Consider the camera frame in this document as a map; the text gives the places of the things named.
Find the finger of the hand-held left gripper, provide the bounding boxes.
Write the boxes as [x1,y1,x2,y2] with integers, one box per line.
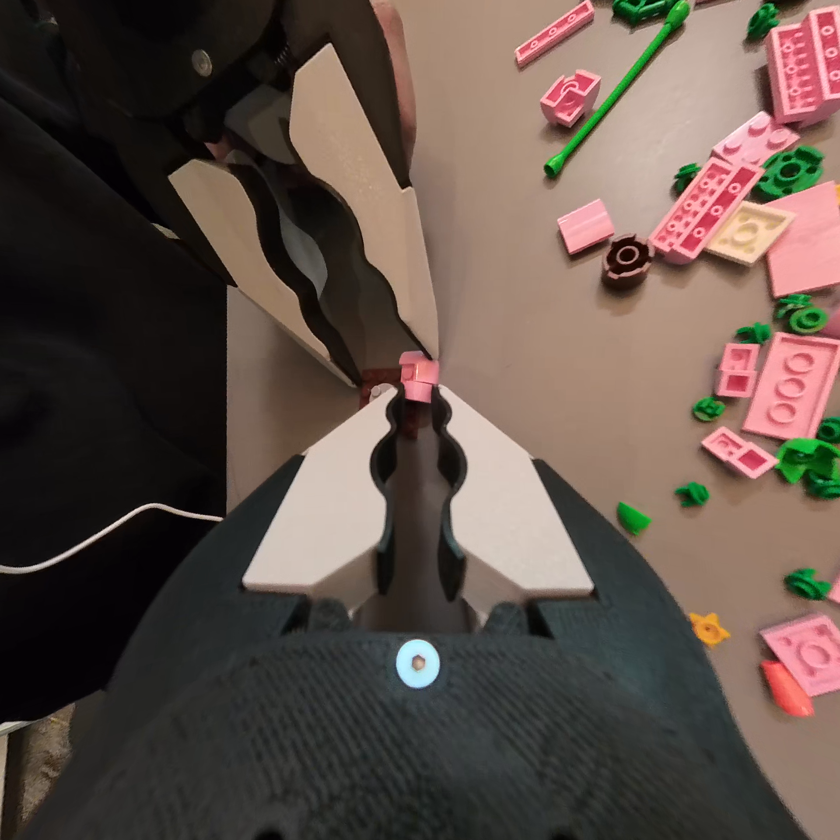
[289,42,441,365]
[169,159,363,388]

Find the pink four-stud brick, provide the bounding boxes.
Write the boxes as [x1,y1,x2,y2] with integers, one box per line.
[712,112,802,165]

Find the pink flat square tile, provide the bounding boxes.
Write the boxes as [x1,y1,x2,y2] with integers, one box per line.
[766,182,840,298]

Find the orange star flower piece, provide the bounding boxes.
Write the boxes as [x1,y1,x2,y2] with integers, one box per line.
[689,612,731,647]

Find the large pink hollow brick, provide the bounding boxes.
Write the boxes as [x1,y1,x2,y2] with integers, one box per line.
[766,7,840,126]

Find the cream square plate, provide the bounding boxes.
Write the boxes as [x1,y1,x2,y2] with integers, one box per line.
[705,200,796,266]

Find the green flexible rod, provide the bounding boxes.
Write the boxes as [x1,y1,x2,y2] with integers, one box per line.
[543,0,691,178]

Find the person's black clothing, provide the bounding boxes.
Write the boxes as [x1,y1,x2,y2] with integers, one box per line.
[0,0,227,723]

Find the pink curved corner brick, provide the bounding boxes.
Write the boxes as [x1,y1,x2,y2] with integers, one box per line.
[399,351,439,403]

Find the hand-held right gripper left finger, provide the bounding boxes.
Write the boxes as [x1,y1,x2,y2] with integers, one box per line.
[241,386,399,601]

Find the scattered small green pieces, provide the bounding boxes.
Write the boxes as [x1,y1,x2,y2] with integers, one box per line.
[672,3,840,601]

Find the long pink hollow brick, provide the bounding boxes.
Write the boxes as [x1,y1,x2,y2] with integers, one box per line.
[648,157,765,265]

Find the green round plate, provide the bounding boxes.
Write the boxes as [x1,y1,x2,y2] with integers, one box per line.
[753,146,826,202]

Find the pink notched round-corner brick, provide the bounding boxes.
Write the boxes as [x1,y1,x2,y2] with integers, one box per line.
[540,69,601,127]

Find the brown round brick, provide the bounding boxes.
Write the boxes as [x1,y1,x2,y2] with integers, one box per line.
[602,233,655,287]

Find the white cable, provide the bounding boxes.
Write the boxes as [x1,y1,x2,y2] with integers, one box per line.
[0,502,224,575]

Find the coral cone piece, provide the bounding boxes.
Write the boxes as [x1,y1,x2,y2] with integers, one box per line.
[760,659,816,718]

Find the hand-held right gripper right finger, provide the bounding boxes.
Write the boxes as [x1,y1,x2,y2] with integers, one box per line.
[430,384,595,603]

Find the pink curved slope tile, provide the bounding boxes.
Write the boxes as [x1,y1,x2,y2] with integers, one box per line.
[558,200,616,256]

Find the pink square hollow plate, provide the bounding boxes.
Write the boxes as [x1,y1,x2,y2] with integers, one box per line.
[760,613,840,698]

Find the small pink hollow brick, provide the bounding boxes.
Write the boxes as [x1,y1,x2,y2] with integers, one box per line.
[701,427,780,480]
[715,341,762,399]

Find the small brown square plate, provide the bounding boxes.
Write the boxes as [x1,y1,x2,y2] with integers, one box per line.
[361,367,434,441]

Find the pink plate with round holes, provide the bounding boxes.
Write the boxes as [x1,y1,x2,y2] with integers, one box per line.
[742,331,840,439]

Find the pink narrow three-stud plate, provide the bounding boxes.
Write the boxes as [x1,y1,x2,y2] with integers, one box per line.
[515,0,596,67]

